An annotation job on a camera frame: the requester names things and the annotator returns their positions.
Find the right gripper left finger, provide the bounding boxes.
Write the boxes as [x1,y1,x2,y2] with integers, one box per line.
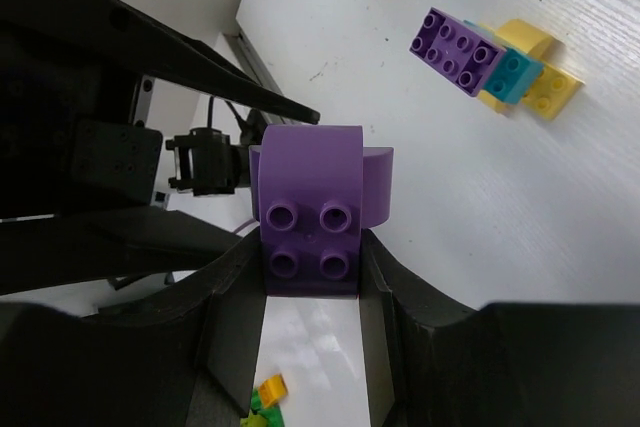
[1,234,266,426]

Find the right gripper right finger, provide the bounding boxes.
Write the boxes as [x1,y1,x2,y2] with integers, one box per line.
[359,231,639,426]

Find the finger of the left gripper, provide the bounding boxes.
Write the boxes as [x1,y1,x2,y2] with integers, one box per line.
[1,206,240,295]
[1,0,320,124]

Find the purple curved lego piece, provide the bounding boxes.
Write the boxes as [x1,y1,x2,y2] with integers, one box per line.
[249,125,394,297]

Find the purple lego brick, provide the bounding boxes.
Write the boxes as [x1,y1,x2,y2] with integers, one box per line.
[409,8,506,97]

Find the green yellow lego pile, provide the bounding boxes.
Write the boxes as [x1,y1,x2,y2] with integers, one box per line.
[240,374,288,427]

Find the small teal lego brick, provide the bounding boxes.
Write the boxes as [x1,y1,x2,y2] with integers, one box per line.
[464,19,553,113]

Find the yellow lego pieces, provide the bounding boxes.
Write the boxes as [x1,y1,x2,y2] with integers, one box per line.
[477,19,583,121]

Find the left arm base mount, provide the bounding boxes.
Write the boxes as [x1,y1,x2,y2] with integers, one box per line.
[165,97,268,196]

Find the aluminium rail front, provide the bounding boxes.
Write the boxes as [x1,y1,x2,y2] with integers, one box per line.
[221,31,283,95]

